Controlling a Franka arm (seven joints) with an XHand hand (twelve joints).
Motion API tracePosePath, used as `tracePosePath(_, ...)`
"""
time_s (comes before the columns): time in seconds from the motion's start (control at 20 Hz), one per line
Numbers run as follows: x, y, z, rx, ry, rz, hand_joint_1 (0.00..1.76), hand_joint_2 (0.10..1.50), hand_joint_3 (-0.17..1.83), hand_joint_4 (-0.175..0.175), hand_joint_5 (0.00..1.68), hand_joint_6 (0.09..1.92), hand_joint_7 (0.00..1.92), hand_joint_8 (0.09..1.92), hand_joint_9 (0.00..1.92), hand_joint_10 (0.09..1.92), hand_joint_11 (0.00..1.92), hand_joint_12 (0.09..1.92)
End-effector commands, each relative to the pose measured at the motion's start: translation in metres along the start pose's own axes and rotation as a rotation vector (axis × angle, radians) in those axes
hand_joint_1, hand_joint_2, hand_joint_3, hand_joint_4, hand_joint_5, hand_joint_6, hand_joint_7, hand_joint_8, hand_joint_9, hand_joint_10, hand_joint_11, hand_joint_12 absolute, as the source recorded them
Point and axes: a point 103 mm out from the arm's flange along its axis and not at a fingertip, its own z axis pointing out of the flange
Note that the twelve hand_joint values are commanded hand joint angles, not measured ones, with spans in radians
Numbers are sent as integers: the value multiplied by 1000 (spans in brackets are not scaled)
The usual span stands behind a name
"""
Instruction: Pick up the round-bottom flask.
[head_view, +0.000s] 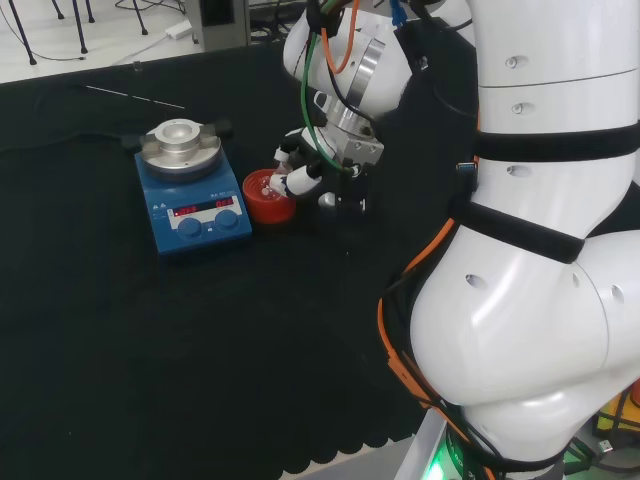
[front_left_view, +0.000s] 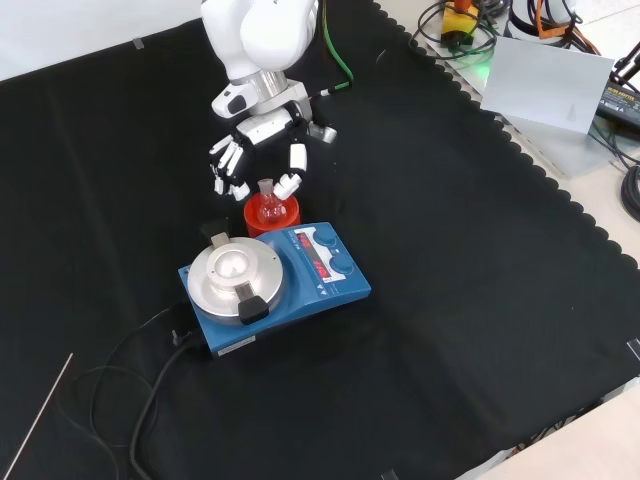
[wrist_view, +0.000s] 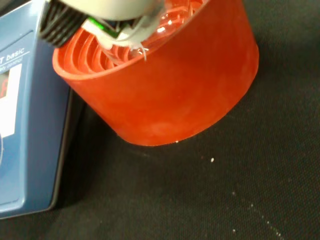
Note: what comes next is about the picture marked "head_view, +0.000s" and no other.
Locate clear glass round-bottom flask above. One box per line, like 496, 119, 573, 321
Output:
258, 172, 287, 197

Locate grey metal equipment box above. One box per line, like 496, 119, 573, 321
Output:
192, 0, 252, 53

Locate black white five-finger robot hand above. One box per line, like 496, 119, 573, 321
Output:
273, 127, 369, 219

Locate thin black floor cable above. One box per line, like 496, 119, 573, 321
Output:
0, 8, 86, 63

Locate orange ribbed flask holder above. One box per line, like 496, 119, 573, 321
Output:
242, 168, 297, 225

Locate black tripod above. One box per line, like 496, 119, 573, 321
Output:
8, 0, 38, 66
53, 0, 150, 54

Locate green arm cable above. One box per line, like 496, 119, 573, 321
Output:
298, 28, 352, 175

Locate black floor cable bundle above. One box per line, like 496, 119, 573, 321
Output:
248, 0, 301, 47

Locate metal temperature probe with cable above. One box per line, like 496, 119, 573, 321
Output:
67, 83, 187, 110

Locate blue-base heater with steel plate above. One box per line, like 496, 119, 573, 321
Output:
133, 144, 253, 259

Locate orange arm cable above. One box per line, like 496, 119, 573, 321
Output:
319, 0, 484, 452

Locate yellow stop button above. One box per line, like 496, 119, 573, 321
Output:
594, 378, 640, 442

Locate aluminium heating block black handles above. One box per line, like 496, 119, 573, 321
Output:
119, 117, 235, 166

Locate black bench cloth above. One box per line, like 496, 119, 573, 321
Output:
0, 16, 640, 477

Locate white power strip cable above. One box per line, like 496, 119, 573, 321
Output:
111, 31, 174, 67

